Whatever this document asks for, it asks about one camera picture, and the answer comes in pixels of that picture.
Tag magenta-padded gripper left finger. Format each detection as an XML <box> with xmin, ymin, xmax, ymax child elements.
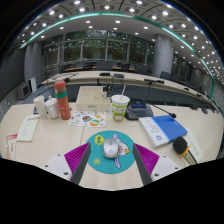
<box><xmin>42</xmin><ymin>142</ymin><xmax>92</xmax><ymax>186</ymax></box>

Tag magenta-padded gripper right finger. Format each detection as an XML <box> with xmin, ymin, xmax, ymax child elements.
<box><xmin>132</xmin><ymin>142</ymin><xmax>181</xmax><ymax>187</ymax></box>

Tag silver grey computer mouse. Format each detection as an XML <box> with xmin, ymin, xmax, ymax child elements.
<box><xmin>102</xmin><ymin>137</ymin><xmax>120</xmax><ymax>159</ymax></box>

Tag round teal cartoon mouse pad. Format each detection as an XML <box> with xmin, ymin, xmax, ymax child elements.
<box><xmin>85</xmin><ymin>130</ymin><xmax>136</xmax><ymax>175</ymax></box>

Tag handheld microphone black foam head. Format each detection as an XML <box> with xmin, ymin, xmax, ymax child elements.
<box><xmin>172</xmin><ymin>135</ymin><xmax>198</xmax><ymax>167</ymax></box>

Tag blue and white book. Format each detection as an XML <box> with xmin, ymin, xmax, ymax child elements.
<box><xmin>138</xmin><ymin>114</ymin><xmax>188</xmax><ymax>149</ymax></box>

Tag red and white leaflet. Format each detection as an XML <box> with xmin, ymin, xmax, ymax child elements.
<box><xmin>4</xmin><ymin>132</ymin><xmax>19</xmax><ymax>160</ymax></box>

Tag colourful sticker sheet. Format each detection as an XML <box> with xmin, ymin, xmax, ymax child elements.
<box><xmin>67</xmin><ymin>110</ymin><xmax>108</xmax><ymax>129</ymax></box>

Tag black gooseneck microphone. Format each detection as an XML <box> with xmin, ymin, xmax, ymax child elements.
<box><xmin>149</xmin><ymin>102</ymin><xmax>177</xmax><ymax>119</ymax></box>

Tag dark conference microphone console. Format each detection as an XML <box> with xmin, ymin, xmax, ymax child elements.
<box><xmin>124</xmin><ymin>100</ymin><xmax>154</xmax><ymax>121</ymax></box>

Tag red thermos bottle green band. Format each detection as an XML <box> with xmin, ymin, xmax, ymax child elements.
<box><xmin>53</xmin><ymin>79</ymin><xmax>72</xmax><ymax>121</ymax></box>

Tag white paper cup green print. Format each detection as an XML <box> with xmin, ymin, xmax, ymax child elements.
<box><xmin>110</xmin><ymin>84</ymin><xmax>131</xmax><ymax>123</ymax></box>

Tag long curved conference desk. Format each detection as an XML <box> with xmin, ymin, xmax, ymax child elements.
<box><xmin>40</xmin><ymin>70</ymin><xmax>214</xmax><ymax>108</ymax></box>

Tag dark office chairs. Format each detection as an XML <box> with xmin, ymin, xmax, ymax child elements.
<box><xmin>61</xmin><ymin>59</ymin><xmax>208</xmax><ymax>96</ymax></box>

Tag ceiling spot lights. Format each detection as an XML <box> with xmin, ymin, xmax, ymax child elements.
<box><xmin>18</xmin><ymin>0</ymin><xmax>224</xmax><ymax>79</ymax></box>

